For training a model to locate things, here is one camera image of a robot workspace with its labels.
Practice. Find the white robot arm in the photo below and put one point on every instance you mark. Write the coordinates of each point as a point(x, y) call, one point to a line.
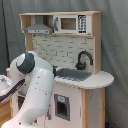
point(41, 76)

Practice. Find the wooden toy kitchen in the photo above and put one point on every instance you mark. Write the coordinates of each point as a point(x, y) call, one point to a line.
point(61, 51)

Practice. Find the grey toy sink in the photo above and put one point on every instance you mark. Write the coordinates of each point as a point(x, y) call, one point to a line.
point(73, 74)

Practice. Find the black toy faucet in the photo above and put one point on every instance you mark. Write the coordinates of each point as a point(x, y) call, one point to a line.
point(81, 64)

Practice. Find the grey dispenser panel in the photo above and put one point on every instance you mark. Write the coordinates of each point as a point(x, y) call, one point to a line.
point(62, 106)

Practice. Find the toy microwave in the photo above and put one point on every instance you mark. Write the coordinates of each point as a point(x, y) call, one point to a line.
point(74, 24)

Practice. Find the grey range hood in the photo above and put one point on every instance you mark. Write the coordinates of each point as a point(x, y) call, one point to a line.
point(38, 27)

